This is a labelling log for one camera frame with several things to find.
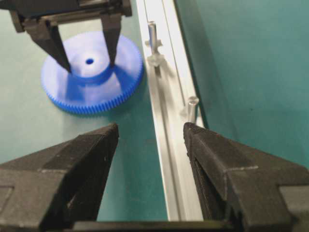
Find silver aluminium extrusion rail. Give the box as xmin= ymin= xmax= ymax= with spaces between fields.
xmin=136 ymin=0 xmax=203 ymax=221

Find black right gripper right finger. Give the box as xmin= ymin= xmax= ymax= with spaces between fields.
xmin=183 ymin=122 xmax=309 ymax=232

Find steel shaft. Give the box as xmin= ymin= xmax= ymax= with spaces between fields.
xmin=180 ymin=96 xmax=199 ymax=124
xmin=145 ymin=21 xmax=164 ymax=75

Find far steel shaft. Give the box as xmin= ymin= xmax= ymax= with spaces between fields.
xmin=145 ymin=21 xmax=164 ymax=75

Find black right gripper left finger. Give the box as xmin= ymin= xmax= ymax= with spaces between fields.
xmin=0 ymin=124 xmax=119 ymax=232

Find large blue plastic gear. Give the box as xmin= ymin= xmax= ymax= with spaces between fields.
xmin=41 ymin=31 xmax=143 ymax=115

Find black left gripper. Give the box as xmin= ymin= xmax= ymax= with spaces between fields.
xmin=0 ymin=0 xmax=132 ymax=73

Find near steel shaft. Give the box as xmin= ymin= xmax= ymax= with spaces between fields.
xmin=180 ymin=96 xmax=199 ymax=124

